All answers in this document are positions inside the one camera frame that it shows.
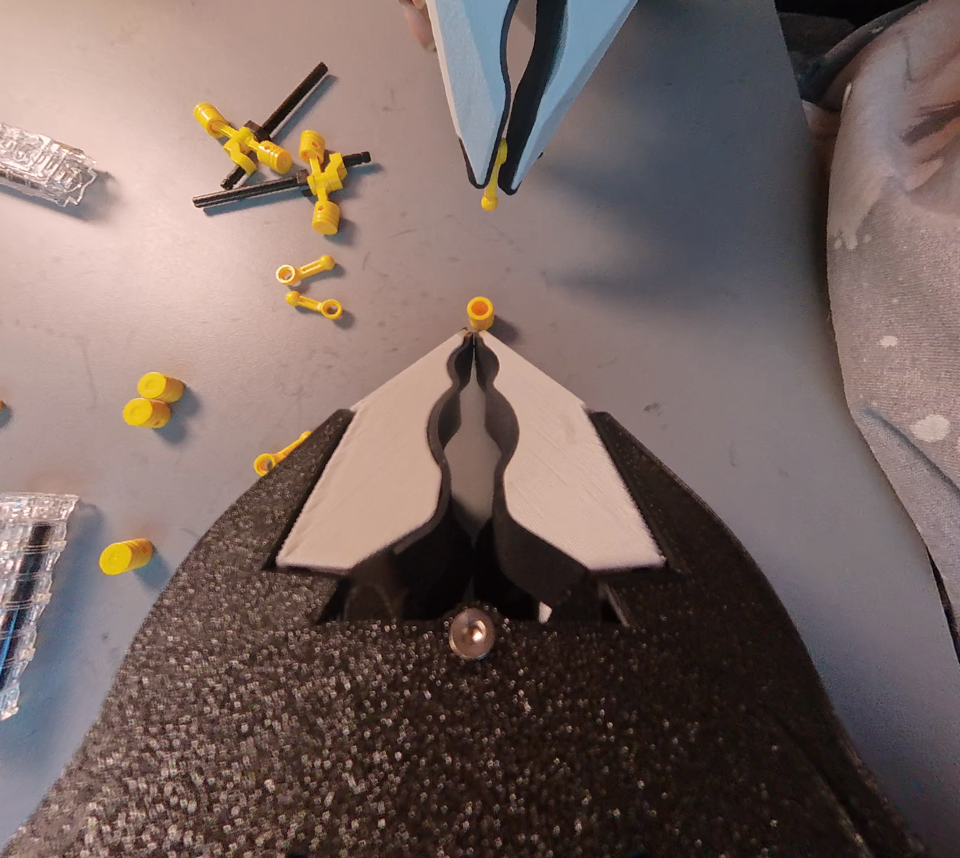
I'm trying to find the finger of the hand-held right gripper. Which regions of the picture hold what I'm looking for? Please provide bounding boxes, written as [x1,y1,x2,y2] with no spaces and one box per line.
[407,0,530,190]
[498,0,674,197]

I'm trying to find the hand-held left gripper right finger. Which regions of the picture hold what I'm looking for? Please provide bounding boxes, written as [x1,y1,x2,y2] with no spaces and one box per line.
[476,332,669,623]

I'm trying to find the yellow piston with cross mark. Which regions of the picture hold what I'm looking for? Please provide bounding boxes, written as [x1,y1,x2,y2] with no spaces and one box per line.
[99,539,155,578]

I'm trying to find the clear plastic building piece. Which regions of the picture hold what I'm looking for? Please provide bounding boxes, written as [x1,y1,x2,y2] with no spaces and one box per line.
[0,492,82,723]
[0,122,100,207]

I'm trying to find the yellow piston crank assembly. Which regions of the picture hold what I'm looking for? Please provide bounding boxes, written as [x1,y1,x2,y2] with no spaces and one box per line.
[192,62,331,193]
[191,129,372,234]

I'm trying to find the grey desk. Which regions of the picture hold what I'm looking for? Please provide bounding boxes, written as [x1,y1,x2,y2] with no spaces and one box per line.
[0,0,957,837]

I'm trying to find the yellow connecting rod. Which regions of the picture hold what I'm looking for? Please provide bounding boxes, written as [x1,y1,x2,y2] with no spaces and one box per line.
[253,429,312,477]
[275,254,336,285]
[480,138,510,212]
[285,290,344,321]

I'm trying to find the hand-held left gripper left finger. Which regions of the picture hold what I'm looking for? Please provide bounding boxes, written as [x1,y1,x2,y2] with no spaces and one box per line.
[274,329,477,619]

